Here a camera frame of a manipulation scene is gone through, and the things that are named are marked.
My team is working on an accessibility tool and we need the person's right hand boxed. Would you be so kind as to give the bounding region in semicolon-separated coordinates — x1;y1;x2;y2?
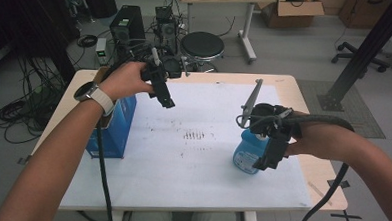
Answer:
283;109;322;161

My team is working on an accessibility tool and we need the closed cardboard box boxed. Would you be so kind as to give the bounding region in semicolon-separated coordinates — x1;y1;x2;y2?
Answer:
337;0;392;31

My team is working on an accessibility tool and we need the white table mat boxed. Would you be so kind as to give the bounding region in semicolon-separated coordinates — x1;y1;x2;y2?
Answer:
59;75;318;221

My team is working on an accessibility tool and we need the blue cardboard box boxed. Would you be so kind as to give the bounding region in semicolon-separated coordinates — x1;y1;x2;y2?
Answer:
84;65;140;161

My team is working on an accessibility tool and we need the person's left hand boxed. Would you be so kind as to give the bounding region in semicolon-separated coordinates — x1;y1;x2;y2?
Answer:
98;59;157;105

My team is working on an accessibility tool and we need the white strap wristwatch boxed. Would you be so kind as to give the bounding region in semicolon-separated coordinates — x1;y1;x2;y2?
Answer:
72;80;118;118

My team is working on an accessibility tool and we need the coiled black cable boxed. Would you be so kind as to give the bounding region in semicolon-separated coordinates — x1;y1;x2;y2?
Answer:
76;33;99;49

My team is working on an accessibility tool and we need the black office chair base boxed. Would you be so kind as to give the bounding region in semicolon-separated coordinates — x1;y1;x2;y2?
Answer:
330;40;392;74

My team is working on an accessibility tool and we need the tangle of black floor cables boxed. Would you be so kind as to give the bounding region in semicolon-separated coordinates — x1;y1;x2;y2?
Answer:
0;54;69;147

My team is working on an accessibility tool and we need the black tape strip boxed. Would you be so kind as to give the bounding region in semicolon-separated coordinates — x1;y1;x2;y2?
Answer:
16;154;34;166
327;178;351;190

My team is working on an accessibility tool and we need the clear tape strip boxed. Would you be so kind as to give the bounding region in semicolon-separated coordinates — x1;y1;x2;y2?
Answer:
306;180;334;208

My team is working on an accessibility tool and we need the black tape cross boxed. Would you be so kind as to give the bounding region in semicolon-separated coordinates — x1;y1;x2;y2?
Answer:
329;208;364;221

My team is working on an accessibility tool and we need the blue spray bottle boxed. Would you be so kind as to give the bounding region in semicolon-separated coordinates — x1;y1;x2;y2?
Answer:
231;126;271;177

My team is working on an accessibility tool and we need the grey floor mat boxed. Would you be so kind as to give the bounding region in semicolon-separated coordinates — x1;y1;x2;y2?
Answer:
294;78;389;140

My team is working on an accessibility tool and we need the grey power supply unit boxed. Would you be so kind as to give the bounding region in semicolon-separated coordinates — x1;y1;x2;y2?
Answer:
94;37;110;67

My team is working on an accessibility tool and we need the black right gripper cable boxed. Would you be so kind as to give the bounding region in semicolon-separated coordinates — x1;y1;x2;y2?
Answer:
278;112;357;221

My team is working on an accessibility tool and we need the open cardboard box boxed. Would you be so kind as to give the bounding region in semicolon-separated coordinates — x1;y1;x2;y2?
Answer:
256;0;326;32

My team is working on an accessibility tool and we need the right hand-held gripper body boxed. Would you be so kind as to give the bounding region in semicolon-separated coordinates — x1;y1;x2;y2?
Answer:
235;77;306;145

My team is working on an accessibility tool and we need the black metal post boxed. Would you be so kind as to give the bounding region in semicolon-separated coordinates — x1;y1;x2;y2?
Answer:
316;0;392;115

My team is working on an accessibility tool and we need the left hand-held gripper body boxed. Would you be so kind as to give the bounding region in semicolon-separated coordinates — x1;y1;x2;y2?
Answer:
139;46;192;85

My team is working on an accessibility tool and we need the small open computer case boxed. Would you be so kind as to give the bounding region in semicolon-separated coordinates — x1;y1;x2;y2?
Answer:
152;5;182;55

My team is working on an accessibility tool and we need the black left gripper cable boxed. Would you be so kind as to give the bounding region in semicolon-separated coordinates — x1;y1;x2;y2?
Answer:
91;118;120;221

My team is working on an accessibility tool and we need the black round stool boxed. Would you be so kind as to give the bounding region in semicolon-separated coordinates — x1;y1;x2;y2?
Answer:
179;30;226;75

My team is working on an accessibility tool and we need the black computer tower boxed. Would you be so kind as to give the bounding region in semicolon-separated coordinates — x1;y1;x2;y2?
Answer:
107;4;149;54

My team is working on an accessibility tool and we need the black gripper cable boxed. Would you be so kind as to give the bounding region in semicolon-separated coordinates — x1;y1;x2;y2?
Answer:
91;118;120;221
278;112;357;221

